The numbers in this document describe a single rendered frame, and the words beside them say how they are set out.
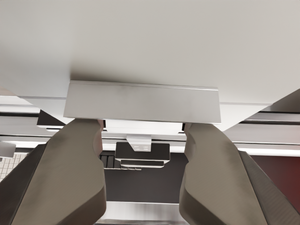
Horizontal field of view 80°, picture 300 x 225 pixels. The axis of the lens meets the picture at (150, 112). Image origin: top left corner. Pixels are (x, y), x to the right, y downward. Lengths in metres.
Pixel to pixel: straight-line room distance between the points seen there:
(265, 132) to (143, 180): 0.44
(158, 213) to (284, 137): 0.42
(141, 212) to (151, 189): 0.50
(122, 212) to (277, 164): 0.73
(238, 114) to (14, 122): 0.53
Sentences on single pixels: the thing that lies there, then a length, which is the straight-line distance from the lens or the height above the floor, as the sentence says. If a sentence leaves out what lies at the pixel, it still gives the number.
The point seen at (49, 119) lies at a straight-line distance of 0.25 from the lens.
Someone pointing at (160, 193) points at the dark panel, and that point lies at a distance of 0.73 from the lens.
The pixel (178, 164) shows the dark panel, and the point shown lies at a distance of 0.73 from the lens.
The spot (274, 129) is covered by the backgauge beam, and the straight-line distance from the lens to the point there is 0.56.
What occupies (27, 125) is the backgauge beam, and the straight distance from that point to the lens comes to 0.56.
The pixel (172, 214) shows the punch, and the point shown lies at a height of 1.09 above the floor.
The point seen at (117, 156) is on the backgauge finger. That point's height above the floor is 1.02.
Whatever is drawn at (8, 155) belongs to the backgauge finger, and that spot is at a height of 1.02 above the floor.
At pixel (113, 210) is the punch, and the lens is 0.23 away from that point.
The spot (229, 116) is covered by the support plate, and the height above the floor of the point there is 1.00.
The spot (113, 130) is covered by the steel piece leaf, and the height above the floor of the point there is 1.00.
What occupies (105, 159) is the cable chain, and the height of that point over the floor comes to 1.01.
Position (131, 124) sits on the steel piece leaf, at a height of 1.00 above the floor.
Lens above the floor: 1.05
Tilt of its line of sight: 19 degrees down
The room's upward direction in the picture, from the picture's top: 178 degrees counter-clockwise
